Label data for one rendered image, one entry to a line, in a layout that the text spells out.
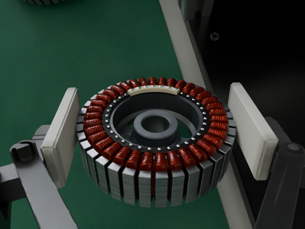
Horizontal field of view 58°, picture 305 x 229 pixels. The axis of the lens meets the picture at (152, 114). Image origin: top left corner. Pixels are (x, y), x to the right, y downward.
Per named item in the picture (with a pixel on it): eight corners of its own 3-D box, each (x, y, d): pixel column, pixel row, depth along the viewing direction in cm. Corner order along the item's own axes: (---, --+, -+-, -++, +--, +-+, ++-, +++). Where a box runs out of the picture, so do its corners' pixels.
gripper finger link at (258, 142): (265, 139, 14) (280, 139, 14) (230, 82, 20) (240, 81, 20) (254, 181, 16) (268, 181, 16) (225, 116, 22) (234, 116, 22)
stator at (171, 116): (248, 208, 17) (263, 169, 15) (70, 216, 17) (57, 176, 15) (210, 105, 26) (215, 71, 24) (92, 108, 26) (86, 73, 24)
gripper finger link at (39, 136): (40, 205, 14) (-21, 208, 14) (62, 142, 18) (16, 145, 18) (33, 183, 13) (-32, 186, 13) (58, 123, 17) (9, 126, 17)
